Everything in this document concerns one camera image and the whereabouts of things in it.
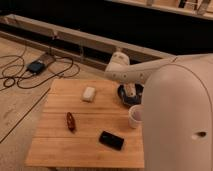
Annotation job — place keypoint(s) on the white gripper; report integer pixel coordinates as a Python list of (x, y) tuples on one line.
[(129, 86)]

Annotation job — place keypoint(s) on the clear plastic bottle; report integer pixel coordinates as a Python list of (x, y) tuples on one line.
[(130, 93)]

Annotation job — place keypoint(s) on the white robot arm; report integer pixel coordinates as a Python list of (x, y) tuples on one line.
[(177, 109)]

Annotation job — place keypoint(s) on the dark ceramic bowl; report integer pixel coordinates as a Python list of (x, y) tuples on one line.
[(130, 101)]

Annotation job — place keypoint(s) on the black rectangular case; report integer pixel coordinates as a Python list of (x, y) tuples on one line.
[(111, 140)]

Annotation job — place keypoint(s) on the wooden table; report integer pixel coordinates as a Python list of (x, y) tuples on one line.
[(54, 145)]

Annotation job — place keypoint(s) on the long wooden beam frame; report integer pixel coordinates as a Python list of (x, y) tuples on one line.
[(83, 41)]

